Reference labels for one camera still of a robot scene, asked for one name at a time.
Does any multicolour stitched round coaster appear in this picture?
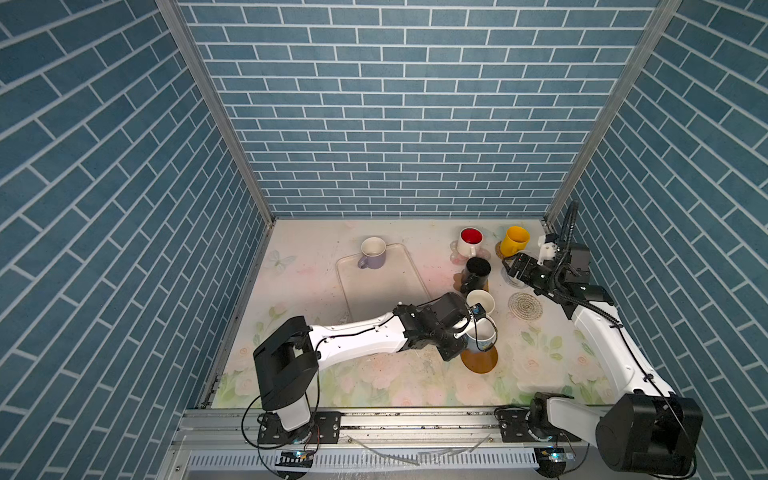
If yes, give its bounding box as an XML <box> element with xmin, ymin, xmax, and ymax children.
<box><xmin>508</xmin><ymin>292</ymin><xmax>543</xmax><ymax>322</ymax></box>

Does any plain white mug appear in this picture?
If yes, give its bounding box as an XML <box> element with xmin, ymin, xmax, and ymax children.
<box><xmin>466</xmin><ymin>289</ymin><xmax>496</xmax><ymax>315</ymax></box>

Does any brown round coaster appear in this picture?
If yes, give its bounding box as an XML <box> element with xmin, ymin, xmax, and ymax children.
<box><xmin>460</xmin><ymin>347</ymin><xmax>498</xmax><ymax>374</ymax></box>

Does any yellow mug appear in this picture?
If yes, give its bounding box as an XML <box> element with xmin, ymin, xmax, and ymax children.
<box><xmin>501</xmin><ymin>226</ymin><xmax>531</xmax><ymax>257</ymax></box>

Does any black mug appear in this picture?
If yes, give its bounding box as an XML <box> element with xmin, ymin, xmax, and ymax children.
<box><xmin>460</xmin><ymin>257</ymin><xmax>492</xmax><ymax>295</ymax></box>

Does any white mug red inside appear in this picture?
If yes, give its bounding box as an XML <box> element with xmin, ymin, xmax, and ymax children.
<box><xmin>456</xmin><ymin>227</ymin><xmax>484</xmax><ymax>259</ymax></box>

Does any purple mug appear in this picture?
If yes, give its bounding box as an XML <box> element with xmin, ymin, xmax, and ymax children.
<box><xmin>357</xmin><ymin>237</ymin><xmax>387</xmax><ymax>269</ymax></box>

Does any blue woven round coaster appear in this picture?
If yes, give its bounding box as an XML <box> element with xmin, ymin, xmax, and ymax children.
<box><xmin>501</xmin><ymin>269</ymin><xmax>528</xmax><ymax>290</ymax></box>

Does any blue mug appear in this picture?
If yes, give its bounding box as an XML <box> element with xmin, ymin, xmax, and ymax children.
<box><xmin>464</xmin><ymin>318</ymin><xmax>498</xmax><ymax>353</ymax></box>

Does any brown paw coaster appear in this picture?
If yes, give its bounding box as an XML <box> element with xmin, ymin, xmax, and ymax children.
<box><xmin>453</xmin><ymin>273</ymin><xmax>489</xmax><ymax>296</ymax></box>

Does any pink flower coaster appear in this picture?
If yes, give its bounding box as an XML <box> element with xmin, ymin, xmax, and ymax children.
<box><xmin>450</xmin><ymin>240</ymin><xmax>491</xmax><ymax>265</ymax></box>

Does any beige serving tray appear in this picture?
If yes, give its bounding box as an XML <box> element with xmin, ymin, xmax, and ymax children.
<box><xmin>335</xmin><ymin>243</ymin><xmax>431</xmax><ymax>322</ymax></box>

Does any woven rattan coaster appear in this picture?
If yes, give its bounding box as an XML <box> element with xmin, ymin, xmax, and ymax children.
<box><xmin>495</xmin><ymin>241</ymin><xmax>509</xmax><ymax>259</ymax></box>

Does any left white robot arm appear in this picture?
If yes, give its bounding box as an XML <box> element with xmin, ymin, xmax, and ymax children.
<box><xmin>252</xmin><ymin>292</ymin><xmax>486</xmax><ymax>432</ymax></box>

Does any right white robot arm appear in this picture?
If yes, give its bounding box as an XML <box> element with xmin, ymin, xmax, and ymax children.
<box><xmin>502</xmin><ymin>201</ymin><xmax>703</xmax><ymax>479</ymax></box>

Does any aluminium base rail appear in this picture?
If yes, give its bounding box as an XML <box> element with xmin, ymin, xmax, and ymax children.
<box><xmin>172</xmin><ymin>398</ymin><xmax>608</xmax><ymax>450</ymax></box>

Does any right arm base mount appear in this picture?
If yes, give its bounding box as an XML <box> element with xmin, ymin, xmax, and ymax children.
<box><xmin>493</xmin><ymin>407</ymin><xmax>581</xmax><ymax>443</ymax></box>

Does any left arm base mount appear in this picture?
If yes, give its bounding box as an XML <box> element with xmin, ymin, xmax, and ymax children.
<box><xmin>257</xmin><ymin>411</ymin><xmax>342</xmax><ymax>445</ymax></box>

